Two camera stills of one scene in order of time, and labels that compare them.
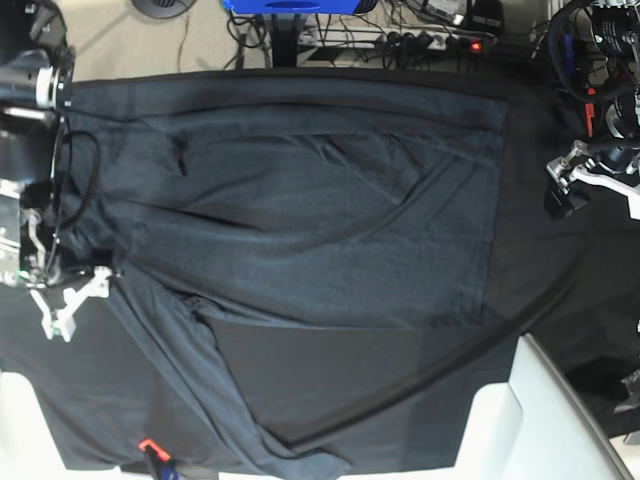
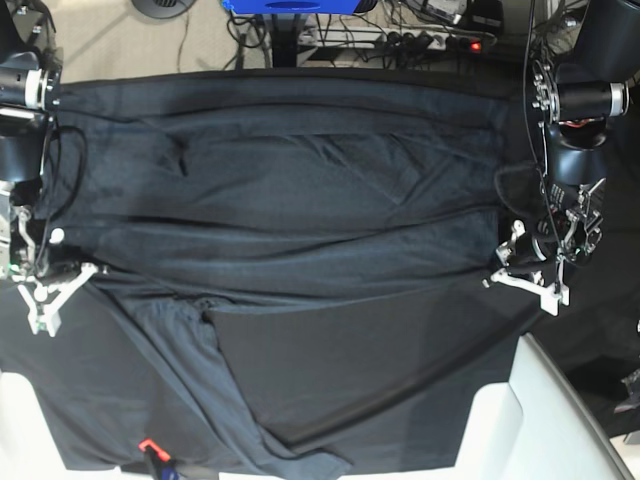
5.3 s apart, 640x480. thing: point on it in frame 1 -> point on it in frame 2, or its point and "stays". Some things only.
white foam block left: [27, 448] stays
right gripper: [623, 123] -> [570, 230]
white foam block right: [537, 426] stays
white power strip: [394, 38] stays
